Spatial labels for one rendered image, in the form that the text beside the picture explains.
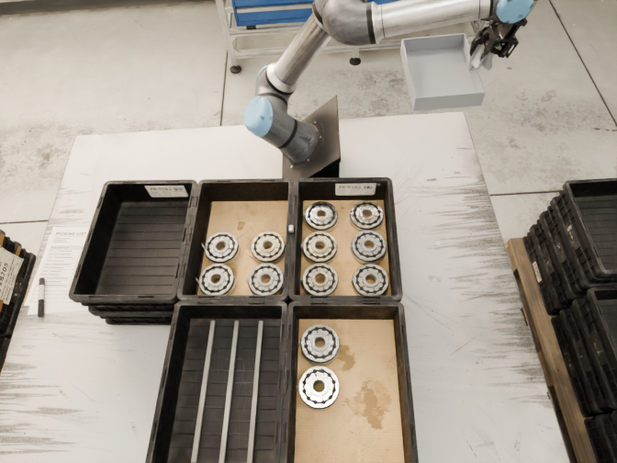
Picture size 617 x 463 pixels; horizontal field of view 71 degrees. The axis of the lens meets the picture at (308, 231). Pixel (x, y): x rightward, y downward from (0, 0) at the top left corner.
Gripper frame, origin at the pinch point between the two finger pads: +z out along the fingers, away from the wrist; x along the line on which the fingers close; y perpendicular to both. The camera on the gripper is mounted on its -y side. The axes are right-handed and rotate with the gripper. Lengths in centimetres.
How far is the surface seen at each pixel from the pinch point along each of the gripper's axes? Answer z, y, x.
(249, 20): 92, -146, -54
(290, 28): 90, -143, -29
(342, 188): 30, 27, -36
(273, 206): 43, 27, -56
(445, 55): 4.5, -9.6, -4.1
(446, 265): 40, 48, -1
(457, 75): 4.1, 0.3, -2.9
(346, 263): 37, 50, -36
